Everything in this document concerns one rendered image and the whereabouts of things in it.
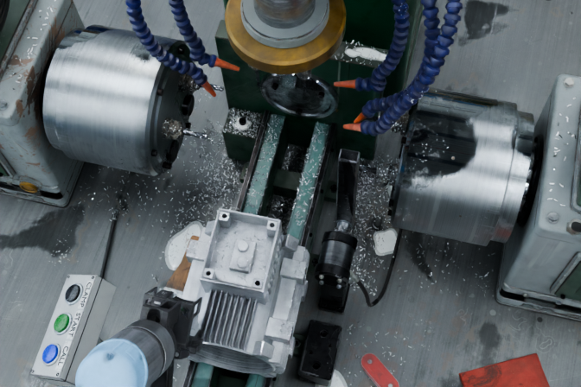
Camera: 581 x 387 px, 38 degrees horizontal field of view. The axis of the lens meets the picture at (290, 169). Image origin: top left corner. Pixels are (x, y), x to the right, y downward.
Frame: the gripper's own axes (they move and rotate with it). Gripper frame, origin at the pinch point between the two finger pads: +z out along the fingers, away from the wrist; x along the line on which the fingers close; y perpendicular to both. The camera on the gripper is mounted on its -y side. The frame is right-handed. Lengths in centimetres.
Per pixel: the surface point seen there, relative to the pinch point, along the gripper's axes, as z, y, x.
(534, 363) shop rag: 32, -1, -57
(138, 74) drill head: 12.9, 36.0, 19.0
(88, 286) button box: 2.6, 1.7, 17.3
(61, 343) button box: -1.5, -6.9, 18.5
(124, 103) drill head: 11.8, 30.8, 20.2
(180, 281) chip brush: 32.2, -1.6, 10.1
